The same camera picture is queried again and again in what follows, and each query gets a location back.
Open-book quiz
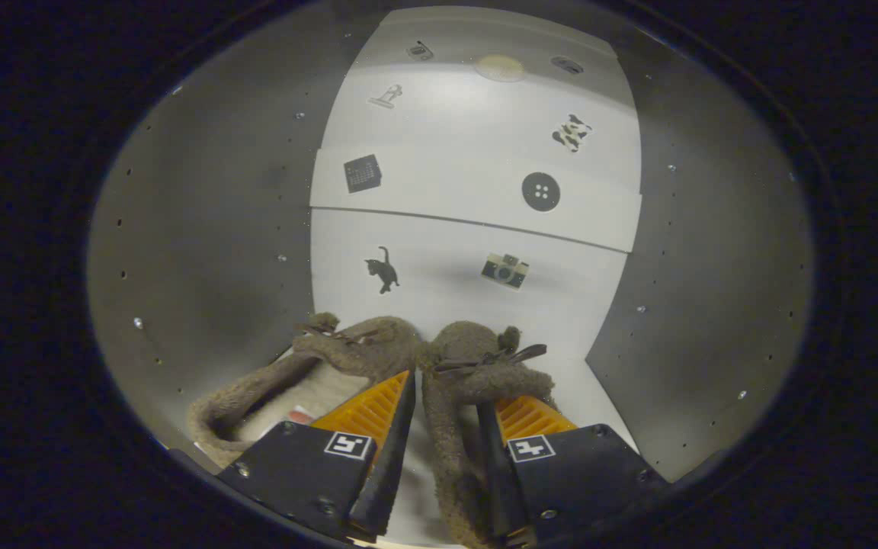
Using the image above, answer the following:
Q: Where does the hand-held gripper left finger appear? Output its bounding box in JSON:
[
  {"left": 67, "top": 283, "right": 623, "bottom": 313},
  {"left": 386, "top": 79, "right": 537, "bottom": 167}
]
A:
[{"left": 216, "top": 370, "right": 417, "bottom": 544}]

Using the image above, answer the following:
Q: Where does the brown fuzzy shoe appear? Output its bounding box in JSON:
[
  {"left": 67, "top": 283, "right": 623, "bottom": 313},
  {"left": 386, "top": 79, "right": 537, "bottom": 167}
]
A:
[
  {"left": 186, "top": 311, "right": 421, "bottom": 470},
  {"left": 418, "top": 320, "right": 562, "bottom": 549}
]

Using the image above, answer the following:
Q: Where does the grey shoe cabinet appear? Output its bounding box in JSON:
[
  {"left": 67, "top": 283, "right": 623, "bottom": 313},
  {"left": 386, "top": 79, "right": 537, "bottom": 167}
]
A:
[{"left": 87, "top": 4, "right": 817, "bottom": 549}]

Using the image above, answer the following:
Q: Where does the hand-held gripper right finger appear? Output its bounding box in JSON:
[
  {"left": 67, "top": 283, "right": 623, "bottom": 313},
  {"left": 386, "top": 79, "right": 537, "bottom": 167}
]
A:
[{"left": 476, "top": 395, "right": 670, "bottom": 548}]

